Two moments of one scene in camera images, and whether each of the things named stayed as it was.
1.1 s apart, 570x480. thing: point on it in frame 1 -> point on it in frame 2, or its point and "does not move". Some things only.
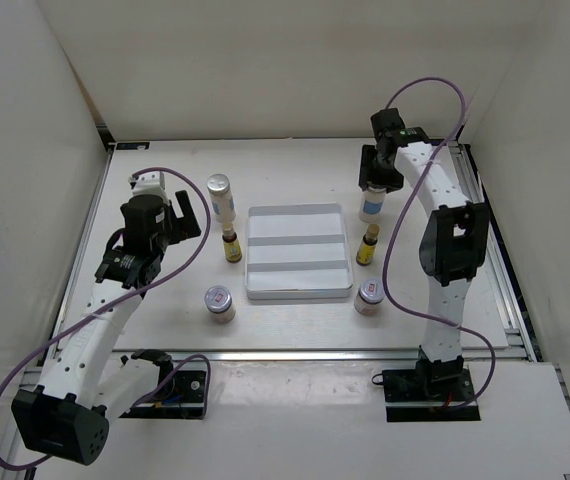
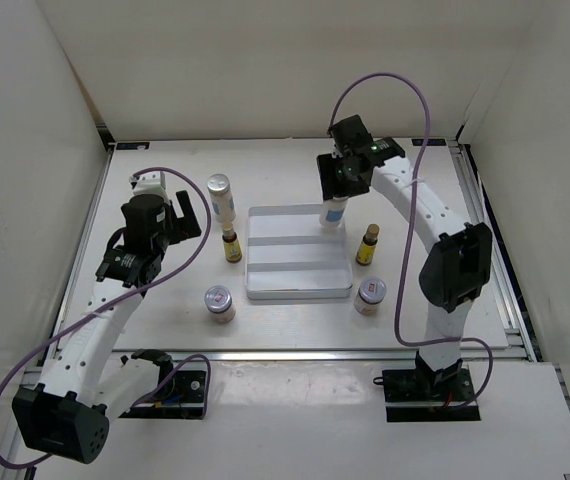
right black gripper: [379, 176] -> [333, 178]
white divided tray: [297, 251] does not move
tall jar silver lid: [372, 204] -> [332, 211]
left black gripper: [179, 226] does not move
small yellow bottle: [367, 248] does not move
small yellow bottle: [233, 252] does not move
